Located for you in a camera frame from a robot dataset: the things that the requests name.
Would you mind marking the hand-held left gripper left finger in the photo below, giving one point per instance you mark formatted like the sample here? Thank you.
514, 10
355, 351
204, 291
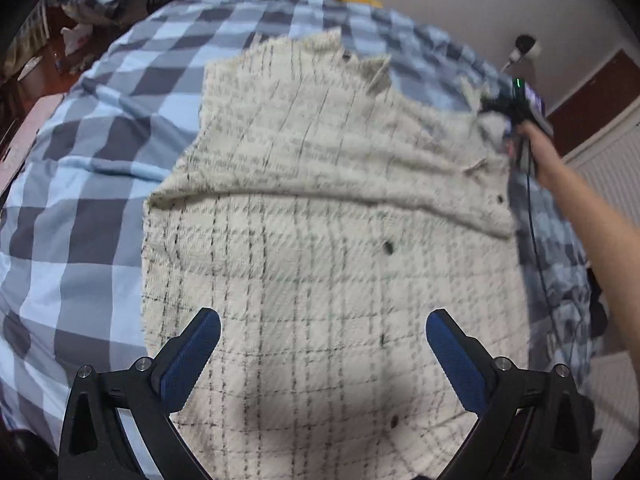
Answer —
192, 355

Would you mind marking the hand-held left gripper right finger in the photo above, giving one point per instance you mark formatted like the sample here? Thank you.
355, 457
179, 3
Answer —
455, 355

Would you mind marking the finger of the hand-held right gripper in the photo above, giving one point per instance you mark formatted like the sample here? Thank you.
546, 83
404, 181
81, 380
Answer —
495, 106

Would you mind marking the cream tweed checked jacket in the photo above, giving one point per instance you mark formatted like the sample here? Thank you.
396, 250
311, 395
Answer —
325, 240

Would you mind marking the person's right forearm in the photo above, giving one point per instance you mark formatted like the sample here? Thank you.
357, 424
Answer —
585, 210

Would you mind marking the white radiator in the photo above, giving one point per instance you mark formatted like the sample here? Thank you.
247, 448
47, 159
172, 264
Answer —
612, 170

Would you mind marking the blue grey checked bed blanket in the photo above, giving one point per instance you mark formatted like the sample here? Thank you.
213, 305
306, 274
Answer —
90, 200

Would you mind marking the pink flat box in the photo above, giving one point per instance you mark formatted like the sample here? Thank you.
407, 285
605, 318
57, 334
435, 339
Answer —
25, 140

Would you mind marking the white tissue pack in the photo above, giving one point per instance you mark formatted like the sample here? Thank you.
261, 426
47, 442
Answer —
75, 39

